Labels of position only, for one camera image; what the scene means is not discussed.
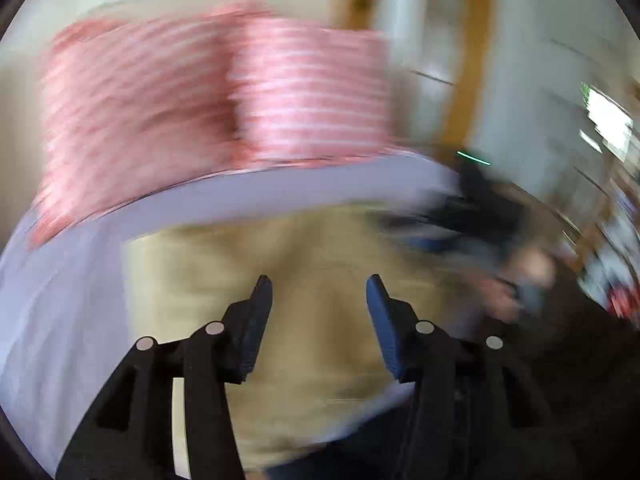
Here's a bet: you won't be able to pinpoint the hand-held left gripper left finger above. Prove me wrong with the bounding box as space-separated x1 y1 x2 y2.
56 274 274 480

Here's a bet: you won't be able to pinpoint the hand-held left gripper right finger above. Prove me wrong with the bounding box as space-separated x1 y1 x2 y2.
365 274 586 480

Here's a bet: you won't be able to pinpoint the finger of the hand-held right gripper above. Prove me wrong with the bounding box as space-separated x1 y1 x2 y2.
375 195 466 256

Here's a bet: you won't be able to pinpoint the beige pants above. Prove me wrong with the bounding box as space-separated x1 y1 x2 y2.
122 203 468 472

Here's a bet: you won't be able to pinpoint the person's right hand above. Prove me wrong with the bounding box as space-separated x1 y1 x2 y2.
472 247 558 323

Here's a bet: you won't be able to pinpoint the pink striped pillow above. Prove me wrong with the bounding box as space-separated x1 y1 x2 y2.
27 2 281 251
227 17 401 166

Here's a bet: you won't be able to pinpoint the lavender bed sheet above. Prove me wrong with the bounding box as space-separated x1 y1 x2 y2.
0 152 463 478

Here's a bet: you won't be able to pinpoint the wooden door frame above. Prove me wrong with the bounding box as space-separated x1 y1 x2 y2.
335 0 496 148

